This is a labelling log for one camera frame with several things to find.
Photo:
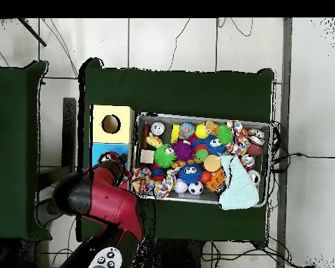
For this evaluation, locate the metal mesh bin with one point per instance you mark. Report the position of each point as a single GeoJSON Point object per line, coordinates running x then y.
{"type": "Point", "coordinates": [170, 118]}

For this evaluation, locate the brown teddy bear plush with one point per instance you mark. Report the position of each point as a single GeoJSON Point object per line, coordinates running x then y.
{"type": "Point", "coordinates": [213, 127]}

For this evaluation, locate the orange plastic block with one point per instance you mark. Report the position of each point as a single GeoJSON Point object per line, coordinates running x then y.
{"type": "Point", "coordinates": [216, 180]}

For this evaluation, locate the silver drink can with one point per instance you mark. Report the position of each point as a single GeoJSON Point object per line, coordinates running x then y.
{"type": "Point", "coordinates": [157, 128]}

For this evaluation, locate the wooden three-hole box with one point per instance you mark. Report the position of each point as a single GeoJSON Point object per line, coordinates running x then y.
{"type": "Point", "coordinates": [120, 131]}

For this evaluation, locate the dark green tablecloth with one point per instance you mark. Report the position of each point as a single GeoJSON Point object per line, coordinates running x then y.
{"type": "Point", "coordinates": [184, 92]}

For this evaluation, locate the black rod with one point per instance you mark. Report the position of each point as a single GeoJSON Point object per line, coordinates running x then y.
{"type": "Point", "coordinates": [33, 33]}

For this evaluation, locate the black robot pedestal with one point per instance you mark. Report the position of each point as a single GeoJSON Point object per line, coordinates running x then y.
{"type": "Point", "coordinates": [178, 254]}

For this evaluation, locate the green fuzzy googly-eyed toy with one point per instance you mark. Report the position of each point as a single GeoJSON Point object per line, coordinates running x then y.
{"type": "Point", "coordinates": [164, 156]}

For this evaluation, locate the grey rounded base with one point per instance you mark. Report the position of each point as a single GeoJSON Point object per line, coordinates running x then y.
{"type": "Point", "coordinates": [44, 215]}

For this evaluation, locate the mint waffle cloth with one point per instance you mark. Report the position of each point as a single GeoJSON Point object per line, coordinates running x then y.
{"type": "Point", "coordinates": [240, 184]}

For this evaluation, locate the globe print ball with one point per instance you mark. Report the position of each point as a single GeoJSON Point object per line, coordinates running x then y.
{"type": "Point", "coordinates": [187, 129]}

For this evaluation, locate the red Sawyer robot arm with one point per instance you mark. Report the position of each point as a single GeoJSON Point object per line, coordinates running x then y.
{"type": "Point", "coordinates": [109, 201]}

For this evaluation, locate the purple spiky rubber toy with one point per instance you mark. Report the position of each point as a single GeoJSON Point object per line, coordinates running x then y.
{"type": "Point", "coordinates": [182, 150]}

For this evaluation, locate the black upright stand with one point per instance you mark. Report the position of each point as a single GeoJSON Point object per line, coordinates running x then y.
{"type": "Point", "coordinates": [69, 125]}

